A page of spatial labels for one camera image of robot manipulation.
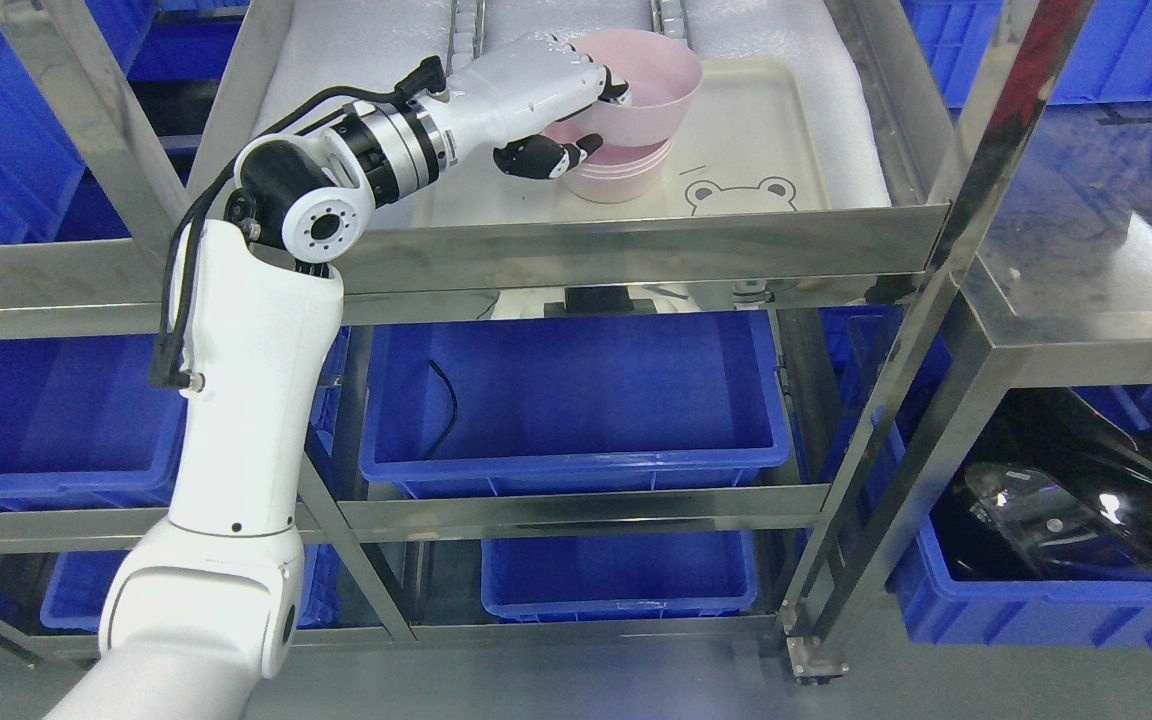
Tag blue crate left lower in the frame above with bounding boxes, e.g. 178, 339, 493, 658
0, 334, 185, 511

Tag blue bin holding helmet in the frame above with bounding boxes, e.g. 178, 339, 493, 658
819, 306, 1152, 647

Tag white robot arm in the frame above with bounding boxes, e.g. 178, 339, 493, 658
50, 56, 447, 719

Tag steel shelf rack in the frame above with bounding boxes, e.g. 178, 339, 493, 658
0, 1, 1094, 650

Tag pink plastic bowl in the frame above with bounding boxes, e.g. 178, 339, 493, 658
558, 29, 704, 147

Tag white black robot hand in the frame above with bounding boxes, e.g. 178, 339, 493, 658
422, 33, 632, 181

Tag stacked pink bowls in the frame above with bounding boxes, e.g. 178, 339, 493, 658
558, 138, 675, 204

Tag blue crate shelf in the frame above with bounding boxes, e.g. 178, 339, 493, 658
480, 530, 758, 623
358, 313, 790, 498

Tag black motorcycle helmet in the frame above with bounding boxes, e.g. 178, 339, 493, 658
931, 388, 1152, 582

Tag blue crate middle shelf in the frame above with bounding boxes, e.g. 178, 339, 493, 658
358, 313, 790, 498

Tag cream plastic tray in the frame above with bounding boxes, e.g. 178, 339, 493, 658
412, 59, 890, 228

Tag stainless steel table frame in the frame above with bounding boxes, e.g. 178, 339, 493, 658
931, 103, 1152, 419

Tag blue crate bottom shelf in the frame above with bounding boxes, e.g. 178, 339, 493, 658
480, 530, 758, 623

